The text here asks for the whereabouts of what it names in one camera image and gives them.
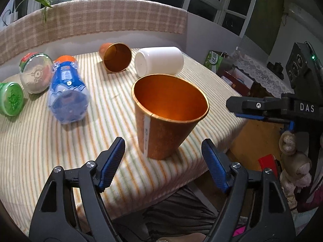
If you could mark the white lace cloth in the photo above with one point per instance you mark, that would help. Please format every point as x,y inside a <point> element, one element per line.
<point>254,71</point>

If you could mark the beige plush toy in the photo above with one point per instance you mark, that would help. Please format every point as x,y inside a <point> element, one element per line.
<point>295,161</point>

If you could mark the checkered beige cloth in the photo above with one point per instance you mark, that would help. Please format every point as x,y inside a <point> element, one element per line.
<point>101,17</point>

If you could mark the white paper bag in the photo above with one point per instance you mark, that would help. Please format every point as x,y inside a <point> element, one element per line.
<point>8,15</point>

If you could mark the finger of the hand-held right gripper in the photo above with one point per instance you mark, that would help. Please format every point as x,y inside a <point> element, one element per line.
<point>291,126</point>
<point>252,105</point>

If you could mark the white plastic cup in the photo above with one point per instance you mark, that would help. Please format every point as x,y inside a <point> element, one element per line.
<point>161,60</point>

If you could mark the clear bottle red green label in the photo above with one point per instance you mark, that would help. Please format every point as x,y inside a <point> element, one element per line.
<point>35,76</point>

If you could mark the pink item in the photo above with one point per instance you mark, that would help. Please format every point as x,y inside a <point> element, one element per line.
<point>239,231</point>

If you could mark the small orange paper cup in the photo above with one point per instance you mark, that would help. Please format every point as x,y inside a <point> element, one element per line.
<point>116,58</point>

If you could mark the large orange paper cup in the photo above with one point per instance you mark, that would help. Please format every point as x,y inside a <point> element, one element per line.
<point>161,136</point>

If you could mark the red card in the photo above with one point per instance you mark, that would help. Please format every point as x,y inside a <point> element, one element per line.
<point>267,162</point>

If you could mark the white window frame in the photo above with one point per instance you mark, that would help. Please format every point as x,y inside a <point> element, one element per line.
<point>188,2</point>

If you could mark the blue label plastic bottle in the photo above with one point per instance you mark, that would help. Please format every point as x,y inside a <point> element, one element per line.
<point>67,88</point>

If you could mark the green plastic bottle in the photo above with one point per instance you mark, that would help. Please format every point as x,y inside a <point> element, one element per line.
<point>11,98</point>

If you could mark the small black camera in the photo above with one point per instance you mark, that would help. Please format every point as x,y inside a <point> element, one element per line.
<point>275,68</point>

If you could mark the green packet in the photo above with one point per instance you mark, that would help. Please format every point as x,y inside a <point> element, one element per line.
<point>213,60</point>

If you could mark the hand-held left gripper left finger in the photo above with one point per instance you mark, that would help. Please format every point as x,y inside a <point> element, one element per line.
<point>113,161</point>

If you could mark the red box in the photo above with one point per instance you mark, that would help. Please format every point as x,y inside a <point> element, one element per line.
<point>237,86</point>

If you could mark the dark striped cloth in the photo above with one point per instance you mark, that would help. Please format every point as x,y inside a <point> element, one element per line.
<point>176,211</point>

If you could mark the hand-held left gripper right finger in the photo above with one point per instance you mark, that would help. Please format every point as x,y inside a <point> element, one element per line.
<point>214,163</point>

